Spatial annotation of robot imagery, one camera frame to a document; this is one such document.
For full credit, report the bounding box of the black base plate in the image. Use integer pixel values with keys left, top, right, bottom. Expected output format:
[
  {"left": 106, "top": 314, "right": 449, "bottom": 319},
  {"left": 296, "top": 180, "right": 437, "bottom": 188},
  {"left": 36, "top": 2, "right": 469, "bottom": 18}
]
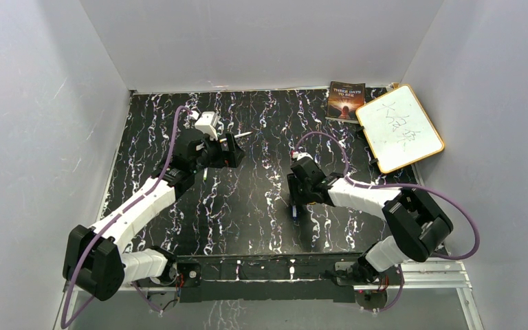
[{"left": 134, "top": 253, "right": 388, "bottom": 305}]

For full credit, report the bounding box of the white board wooden frame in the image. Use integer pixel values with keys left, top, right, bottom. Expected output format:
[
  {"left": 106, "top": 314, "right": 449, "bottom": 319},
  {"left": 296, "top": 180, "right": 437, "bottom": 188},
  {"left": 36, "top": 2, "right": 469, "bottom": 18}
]
[{"left": 355, "top": 84, "right": 445, "bottom": 174}]

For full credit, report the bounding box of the aluminium frame rail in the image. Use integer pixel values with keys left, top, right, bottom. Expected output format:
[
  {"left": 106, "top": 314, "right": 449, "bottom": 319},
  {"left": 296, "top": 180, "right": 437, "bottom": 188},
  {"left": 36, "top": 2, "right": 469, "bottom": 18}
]
[{"left": 53, "top": 258, "right": 483, "bottom": 330}]

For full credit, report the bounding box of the purple cable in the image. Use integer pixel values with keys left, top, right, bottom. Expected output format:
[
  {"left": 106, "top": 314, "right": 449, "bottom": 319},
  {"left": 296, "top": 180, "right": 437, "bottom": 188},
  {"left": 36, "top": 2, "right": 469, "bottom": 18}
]
[
  {"left": 60, "top": 105, "right": 197, "bottom": 330},
  {"left": 294, "top": 131, "right": 481, "bottom": 315}
]

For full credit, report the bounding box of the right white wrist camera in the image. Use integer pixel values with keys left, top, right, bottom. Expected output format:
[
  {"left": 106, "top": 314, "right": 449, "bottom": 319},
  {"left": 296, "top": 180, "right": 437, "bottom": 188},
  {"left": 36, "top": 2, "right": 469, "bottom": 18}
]
[{"left": 291, "top": 151, "right": 312, "bottom": 162}]

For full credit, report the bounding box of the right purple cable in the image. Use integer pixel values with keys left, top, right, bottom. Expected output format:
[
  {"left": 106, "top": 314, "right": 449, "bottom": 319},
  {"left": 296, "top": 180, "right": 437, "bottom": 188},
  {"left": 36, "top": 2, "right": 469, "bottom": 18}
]
[{"left": 294, "top": 131, "right": 481, "bottom": 315}]

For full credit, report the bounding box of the blue pen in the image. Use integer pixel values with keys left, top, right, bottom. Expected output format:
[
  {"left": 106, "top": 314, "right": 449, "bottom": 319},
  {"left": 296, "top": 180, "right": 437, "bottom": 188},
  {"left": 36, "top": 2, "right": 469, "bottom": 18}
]
[{"left": 291, "top": 205, "right": 298, "bottom": 221}]

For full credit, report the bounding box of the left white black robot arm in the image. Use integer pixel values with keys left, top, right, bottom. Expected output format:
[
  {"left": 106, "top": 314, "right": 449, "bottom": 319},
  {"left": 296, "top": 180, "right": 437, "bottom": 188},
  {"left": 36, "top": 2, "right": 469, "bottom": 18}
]
[{"left": 63, "top": 133, "right": 245, "bottom": 301}]

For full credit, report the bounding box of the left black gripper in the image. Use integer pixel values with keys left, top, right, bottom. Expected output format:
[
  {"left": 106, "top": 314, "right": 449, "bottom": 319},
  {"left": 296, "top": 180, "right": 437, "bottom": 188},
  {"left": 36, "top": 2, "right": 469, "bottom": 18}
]
[{"left": 191, "top": 133, "right": 245, "bottom": 175}]

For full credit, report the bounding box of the orange tipped white pen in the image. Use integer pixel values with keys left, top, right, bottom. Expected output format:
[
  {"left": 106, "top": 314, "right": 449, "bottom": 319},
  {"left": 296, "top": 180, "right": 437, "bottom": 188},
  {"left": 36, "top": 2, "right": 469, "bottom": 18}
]
[{"left": 219, "top": 131, "right": 253, "bottom": 143}]

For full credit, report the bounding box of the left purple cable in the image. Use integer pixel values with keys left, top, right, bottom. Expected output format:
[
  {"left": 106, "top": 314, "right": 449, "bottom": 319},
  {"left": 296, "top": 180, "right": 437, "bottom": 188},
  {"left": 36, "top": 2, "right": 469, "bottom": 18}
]
[{"left": 60, "top": 105, "right": 197, "bottom": 330}]

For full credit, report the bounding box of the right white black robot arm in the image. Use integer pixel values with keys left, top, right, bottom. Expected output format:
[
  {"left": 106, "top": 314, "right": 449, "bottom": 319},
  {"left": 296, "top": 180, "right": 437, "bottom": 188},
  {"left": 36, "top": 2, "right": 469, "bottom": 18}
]
[{"left": 287, "top": 153, "right": 454, "bottom": 285}]

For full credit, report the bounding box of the brown book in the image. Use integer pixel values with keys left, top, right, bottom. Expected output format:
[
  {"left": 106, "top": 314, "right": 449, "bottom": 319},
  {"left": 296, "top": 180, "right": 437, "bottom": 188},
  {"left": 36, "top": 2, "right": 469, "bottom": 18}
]
[{"left": 325, "top": 81, "right": 366, "bottom": 124}]

